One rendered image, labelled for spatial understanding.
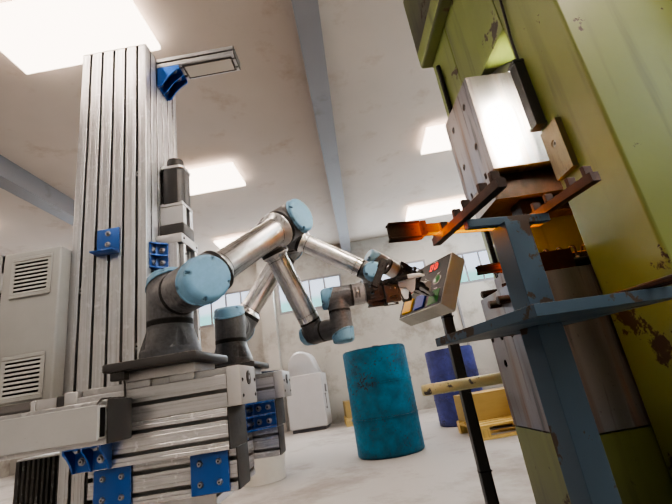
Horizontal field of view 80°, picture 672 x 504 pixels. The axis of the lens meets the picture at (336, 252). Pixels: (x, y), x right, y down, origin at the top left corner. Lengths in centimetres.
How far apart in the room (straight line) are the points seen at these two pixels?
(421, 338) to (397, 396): 478
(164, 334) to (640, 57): 146
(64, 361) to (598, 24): 182
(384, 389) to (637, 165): 324
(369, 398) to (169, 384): 318
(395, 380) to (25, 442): 341
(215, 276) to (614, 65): 120
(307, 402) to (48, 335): 674
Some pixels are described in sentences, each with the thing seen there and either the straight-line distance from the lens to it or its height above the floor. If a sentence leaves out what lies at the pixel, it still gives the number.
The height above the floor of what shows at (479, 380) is 62.
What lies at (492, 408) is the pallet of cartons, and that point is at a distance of 483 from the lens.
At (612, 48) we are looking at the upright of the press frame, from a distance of 146.
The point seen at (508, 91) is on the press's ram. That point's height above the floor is 163.
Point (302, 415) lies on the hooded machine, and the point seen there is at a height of 29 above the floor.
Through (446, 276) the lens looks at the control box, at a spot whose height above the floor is 108.
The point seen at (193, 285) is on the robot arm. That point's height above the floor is 96.
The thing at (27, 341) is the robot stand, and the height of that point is 95.
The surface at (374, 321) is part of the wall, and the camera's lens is 879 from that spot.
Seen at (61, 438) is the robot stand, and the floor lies 68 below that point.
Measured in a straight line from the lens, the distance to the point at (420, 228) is 102.
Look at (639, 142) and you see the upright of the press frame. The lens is 130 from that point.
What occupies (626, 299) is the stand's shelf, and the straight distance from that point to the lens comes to 82.
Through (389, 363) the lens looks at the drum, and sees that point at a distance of 411.
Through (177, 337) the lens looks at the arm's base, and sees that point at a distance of 110.
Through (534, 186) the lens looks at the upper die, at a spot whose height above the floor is 125.
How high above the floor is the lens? 69
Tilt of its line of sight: 18 degrees up
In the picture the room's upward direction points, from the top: 9 degrees counter-clockwise
